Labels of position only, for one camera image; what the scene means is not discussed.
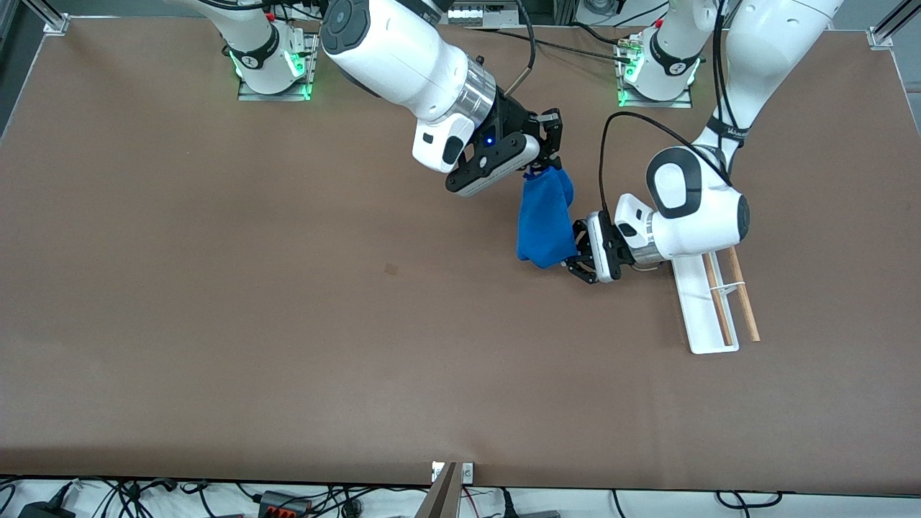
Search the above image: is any blue microfibre towel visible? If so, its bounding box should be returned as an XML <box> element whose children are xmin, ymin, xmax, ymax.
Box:
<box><xmin>517</xmin><ymin>167</ymin><xmax>576</xmax><ymax>270</ymax></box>

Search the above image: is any wooden rack rod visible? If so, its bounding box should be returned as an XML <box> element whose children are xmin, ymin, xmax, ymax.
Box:
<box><xmin>703</xmin><ymin>253</ymin><xmax>733</xmax><ymax>347</ymax></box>
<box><xmin>727</xmin><ymin>247</ymin><xmax>761</xmax><ymax>342</ymax></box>

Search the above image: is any white towel rack base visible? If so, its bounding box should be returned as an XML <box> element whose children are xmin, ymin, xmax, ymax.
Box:
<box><xmin>673</xmin><ymin>252</ymin><xmax>740</xmax><ymax>355</ymax></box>

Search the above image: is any white power strip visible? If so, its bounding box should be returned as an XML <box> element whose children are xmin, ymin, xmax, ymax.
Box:
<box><xmin>448</xmin><ymin>5</ymin><xmax>499</xmax><ymax>27</ymax></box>

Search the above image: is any brown slanted beam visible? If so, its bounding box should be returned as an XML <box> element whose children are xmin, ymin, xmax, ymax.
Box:
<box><xmin>415</xmin><ymin>463</ymin><xmax>463</xmax><ymax>518</ymax></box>

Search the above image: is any black orange power strip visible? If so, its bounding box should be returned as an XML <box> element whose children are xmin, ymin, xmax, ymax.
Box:
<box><xmin>258</xmin><ymin>491</ymin><xmax>315</xmax><ymax>518</ymax></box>

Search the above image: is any black power adapter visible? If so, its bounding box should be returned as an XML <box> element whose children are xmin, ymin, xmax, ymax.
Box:
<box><xmin>17</xmin><ymin>500</ymin><xmax>77</xmax><ymax>518</ymax></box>

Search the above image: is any black cable across table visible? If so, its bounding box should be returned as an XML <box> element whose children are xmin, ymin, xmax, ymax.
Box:
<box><xmin>466</xmin><ymin>27</ymin><xmax>635</xmax><ymax>63</ymax></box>

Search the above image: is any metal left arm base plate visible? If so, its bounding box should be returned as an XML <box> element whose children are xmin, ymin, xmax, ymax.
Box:
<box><xmin>617</xmin><ymin>36</ymin><xmax>694</xmax><ymax>109</ymax></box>

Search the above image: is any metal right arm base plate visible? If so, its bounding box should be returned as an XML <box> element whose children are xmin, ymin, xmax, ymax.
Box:
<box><xmin>236</xmin><ymin>32</ymin><xmax>316</xmax><ymax>102</ymax></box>

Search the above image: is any aluminium frame profile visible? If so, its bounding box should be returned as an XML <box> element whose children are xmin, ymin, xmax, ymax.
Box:
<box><xmin>874</xmin><ymin>0</ymin><xmax>921</xmax><ymax>41</ymax></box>

